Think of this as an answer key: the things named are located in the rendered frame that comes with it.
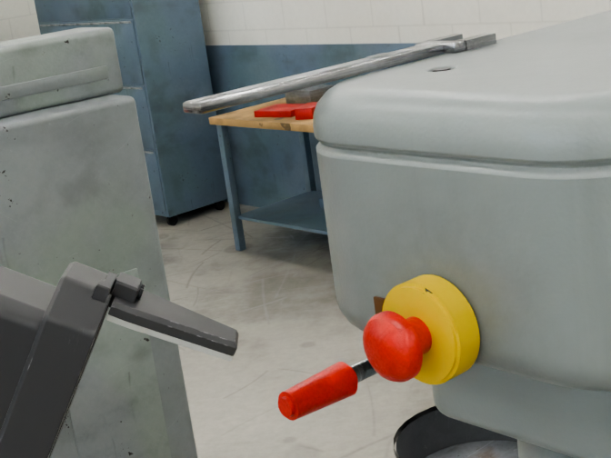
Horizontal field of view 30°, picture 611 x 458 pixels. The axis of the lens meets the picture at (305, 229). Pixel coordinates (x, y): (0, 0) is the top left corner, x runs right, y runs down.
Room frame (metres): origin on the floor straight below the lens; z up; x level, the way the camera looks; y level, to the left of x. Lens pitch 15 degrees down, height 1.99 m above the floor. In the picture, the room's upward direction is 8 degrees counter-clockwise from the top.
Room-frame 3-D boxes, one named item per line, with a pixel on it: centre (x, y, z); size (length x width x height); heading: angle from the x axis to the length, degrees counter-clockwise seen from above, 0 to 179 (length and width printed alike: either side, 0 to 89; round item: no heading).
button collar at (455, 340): (0.60, -0.06, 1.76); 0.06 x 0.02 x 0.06; 39
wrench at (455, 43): (0.73, -0.04, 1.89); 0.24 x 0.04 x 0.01; 127
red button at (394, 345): (0.58, -0.04, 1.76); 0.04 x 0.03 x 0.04; 39
